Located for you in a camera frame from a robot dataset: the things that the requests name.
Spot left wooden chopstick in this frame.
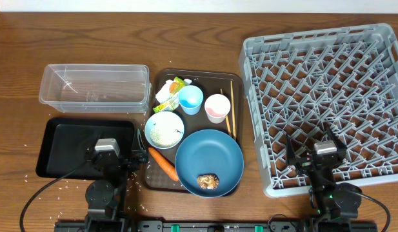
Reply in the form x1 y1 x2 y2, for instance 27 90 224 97
220 89 232 137

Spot large blue plate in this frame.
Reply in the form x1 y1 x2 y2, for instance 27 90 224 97
175 129 244 198

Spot wooden chopstick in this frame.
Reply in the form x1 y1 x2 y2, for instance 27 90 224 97
230 80 237 140
220 89 232 137

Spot orange carrot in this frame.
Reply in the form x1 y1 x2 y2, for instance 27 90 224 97
148 148 179 182

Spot light blue cup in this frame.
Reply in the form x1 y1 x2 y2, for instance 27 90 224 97
178 85 204 115

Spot grey dishwasher rack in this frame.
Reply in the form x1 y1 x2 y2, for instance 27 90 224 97
239 23 398 198

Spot brown serving tray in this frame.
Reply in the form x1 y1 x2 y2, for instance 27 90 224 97
141 69 244 193

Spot white green wrapper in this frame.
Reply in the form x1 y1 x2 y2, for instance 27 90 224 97
153 77 192 113

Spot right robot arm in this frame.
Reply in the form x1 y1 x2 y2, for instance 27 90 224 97
286 129 361 231

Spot brown food scrap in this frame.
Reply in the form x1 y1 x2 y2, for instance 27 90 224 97
197 174 219 190

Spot black tray bin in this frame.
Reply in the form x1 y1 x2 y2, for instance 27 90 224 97
35 117 135 179

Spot small light-blue rice bowl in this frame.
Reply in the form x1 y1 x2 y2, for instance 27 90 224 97
144 111 184 149

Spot clear plastic bin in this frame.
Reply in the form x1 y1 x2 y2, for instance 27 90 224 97
39 64 151 113

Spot right wooden chopstick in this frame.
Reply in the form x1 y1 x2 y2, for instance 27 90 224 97
230 80 237 140

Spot pink cup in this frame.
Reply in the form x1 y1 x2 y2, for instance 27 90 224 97
204 94 231 124

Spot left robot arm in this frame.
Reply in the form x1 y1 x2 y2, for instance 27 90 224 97
84 129 148 232

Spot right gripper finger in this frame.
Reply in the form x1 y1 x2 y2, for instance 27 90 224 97
286 135 296 166
326 128 347 155

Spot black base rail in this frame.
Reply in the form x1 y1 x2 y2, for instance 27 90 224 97
54 219 379 232

